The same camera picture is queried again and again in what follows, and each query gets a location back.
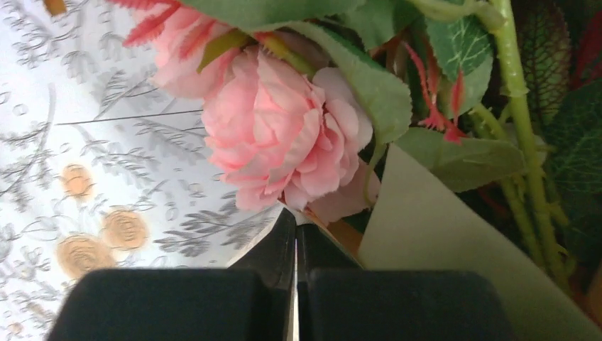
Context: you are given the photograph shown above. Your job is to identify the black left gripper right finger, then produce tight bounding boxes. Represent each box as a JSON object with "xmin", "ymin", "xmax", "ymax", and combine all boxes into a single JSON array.
[{"xmin": 296, "ymin": 224, "xmax": 515, "ymax": 341}]

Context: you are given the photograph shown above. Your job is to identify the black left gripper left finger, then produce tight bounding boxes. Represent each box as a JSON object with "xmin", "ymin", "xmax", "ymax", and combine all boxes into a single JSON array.
[{"xmin": 48, "ymin": 210, "xmax": 297, "ymax": 341}]

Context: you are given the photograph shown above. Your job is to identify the olive green wrapping paper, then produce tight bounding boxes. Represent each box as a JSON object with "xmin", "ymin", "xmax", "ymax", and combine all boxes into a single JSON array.
[{"xmin": 359, "ymin": 146, "xmax": 601, "ymax": 340}]

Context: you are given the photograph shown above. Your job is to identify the pink fake flower bunch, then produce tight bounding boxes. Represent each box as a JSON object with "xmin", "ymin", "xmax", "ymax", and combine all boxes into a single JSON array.
[{"xmin": 105, "ymin": 0, "xmax": 602, "ymax": 295}]

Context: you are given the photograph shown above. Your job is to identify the orange wrapping paper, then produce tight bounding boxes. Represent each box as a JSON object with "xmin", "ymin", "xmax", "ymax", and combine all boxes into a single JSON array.
[{"xmin": 303, "ymin": 209, "xmax": 363, "ymax": 260}]

